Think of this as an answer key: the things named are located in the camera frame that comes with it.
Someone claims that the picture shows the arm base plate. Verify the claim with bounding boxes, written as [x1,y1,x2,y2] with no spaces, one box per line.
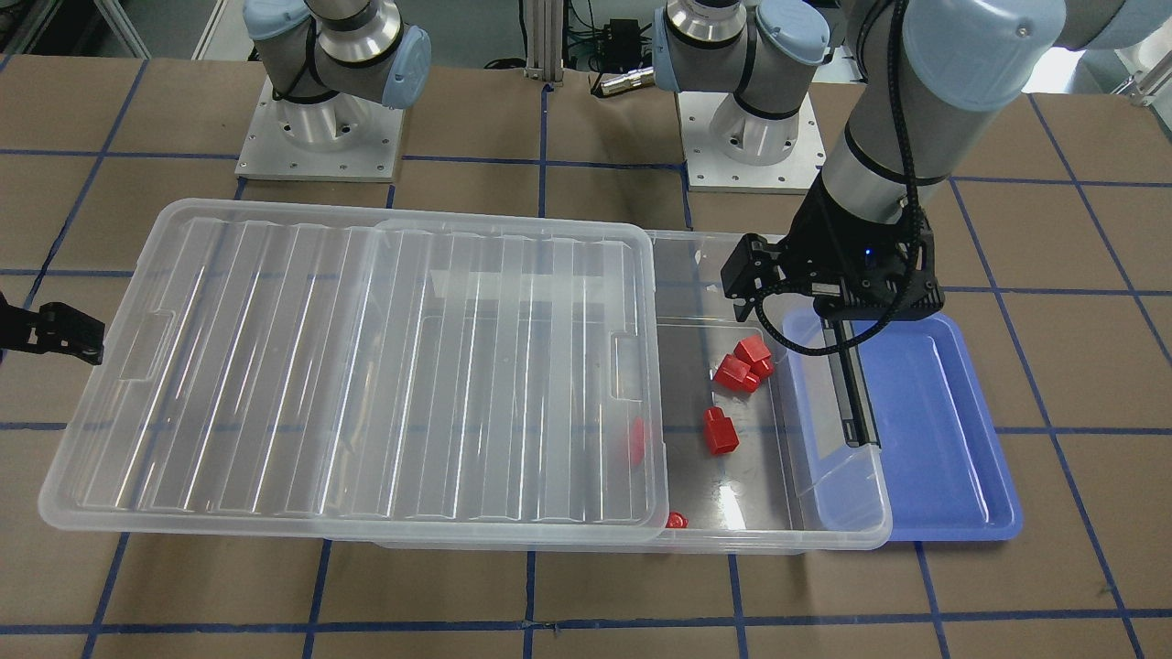
[677,91,827,195]
[234,80,406,183]

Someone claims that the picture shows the clear plastic storage box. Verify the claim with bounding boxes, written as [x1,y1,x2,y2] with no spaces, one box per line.
[331,213,849,553]

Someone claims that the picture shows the clear plastic box lid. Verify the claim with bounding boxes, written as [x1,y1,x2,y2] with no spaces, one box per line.
[38,199,669,549]

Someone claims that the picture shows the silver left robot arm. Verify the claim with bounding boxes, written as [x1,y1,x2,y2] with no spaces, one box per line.
[652,1,1168,321]

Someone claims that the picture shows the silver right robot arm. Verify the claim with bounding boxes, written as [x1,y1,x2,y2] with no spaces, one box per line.
[243,1,431,152]

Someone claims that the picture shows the aluminium frame post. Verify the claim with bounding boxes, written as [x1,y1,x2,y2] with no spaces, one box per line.
[522,1,568,87]

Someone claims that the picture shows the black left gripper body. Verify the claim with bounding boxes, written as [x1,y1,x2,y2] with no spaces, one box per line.
[721,177,945,321]

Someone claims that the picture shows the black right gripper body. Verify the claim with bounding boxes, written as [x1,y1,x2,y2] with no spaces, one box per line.
[1,297,105,366]

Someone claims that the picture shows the blue plastic tray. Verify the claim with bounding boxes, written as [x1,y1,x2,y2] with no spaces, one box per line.
[783,308,1023,542]

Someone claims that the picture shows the black power adapter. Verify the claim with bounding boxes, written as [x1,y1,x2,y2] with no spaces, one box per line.
[600,18,643,61]

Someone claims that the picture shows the black braided cable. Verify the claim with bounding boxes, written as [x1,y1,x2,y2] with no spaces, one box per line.
[756,0,929,356]

